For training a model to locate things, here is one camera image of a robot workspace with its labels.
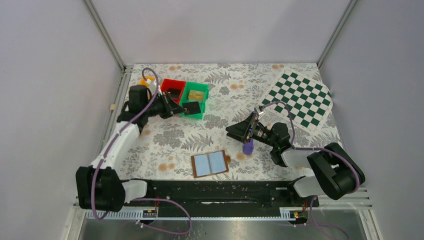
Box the green white checkered board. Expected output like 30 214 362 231
258 68 333 135

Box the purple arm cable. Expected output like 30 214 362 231
90 67 193 236
256 100 362 240

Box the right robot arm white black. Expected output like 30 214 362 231
225 113 366 206

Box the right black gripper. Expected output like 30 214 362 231
226 112 278 148

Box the black credit card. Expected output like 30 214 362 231
166 88 181 99
182 101 201 116

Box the floral table mat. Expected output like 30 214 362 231
118 63 322 181

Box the yellow plastic bin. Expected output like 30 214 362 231
139 76 156 87

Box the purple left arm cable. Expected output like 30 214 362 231
90 67 193 236

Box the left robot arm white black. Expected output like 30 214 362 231
75 85 186 212

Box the red plastic bin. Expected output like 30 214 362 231
160 78 187 104

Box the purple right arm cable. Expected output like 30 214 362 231
256 100 362 240

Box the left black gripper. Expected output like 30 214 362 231
143 90 187 120

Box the brown leather card holder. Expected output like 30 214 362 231
191 150 231 179

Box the gold card in green bin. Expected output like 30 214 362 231
187 90 205 103

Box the green plastic bin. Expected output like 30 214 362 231
179 81 209 120

